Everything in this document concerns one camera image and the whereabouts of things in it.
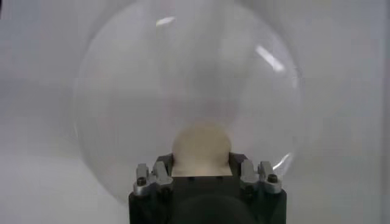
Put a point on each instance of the white steamed baozi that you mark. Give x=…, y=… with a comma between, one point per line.
x=201, y=146

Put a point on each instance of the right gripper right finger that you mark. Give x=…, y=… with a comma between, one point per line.
x=259, y=178

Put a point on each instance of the white round plate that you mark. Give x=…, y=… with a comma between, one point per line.
x=137, y=91

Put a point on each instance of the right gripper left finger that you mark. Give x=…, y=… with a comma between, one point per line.
x=153, y=179

